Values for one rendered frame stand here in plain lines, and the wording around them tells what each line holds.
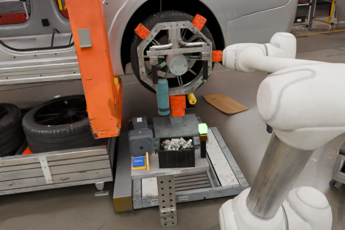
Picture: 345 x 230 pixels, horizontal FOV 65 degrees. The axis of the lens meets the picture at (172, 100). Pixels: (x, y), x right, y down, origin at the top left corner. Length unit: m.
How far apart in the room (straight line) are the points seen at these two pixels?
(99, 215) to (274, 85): 1.63
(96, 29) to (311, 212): 1.25
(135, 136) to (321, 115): 1.50
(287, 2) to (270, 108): 1.79
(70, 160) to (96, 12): 0.99
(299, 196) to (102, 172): 1.32
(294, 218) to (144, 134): 1.17
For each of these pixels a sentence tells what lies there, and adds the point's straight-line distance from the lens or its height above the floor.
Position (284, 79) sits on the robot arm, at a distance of 0.57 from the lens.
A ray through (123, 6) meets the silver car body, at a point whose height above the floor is 1.24.
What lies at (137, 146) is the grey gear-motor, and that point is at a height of 0.33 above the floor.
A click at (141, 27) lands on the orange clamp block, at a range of 1.92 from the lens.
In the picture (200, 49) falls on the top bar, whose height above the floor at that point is 0.97.
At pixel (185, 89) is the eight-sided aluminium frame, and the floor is 0.62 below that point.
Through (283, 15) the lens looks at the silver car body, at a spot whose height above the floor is 1.10.
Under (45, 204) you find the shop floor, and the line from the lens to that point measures 2.21.
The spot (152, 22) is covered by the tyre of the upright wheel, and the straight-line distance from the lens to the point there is 2.01.
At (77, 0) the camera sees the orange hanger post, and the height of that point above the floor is 1.32.
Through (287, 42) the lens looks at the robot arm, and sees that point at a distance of 1.14.
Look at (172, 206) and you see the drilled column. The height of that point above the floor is 0.16.
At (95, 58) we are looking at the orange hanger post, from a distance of 1.54.
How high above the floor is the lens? 1.39
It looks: 24 degrees down
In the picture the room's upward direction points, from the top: 3 degrees counter-clockwise
